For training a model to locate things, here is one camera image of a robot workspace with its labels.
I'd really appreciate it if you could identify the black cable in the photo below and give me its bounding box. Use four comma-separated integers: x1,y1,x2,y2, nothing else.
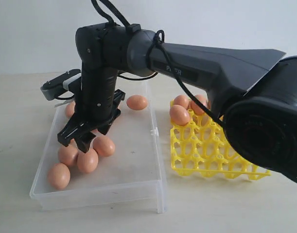
91,0,297,187

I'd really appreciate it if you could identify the yellow plastic egg rack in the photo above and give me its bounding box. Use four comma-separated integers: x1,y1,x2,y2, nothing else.
170,105,270,180

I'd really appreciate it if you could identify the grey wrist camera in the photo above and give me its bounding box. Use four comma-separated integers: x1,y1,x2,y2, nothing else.
40,69,81,101

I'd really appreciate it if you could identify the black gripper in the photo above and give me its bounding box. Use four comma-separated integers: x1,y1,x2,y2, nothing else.
57,67,125,153

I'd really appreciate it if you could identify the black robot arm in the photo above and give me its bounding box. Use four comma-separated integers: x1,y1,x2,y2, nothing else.
57,23,297,182

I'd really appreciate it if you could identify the clear plastic tray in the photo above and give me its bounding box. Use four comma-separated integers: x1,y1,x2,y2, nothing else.
29,80,169,214

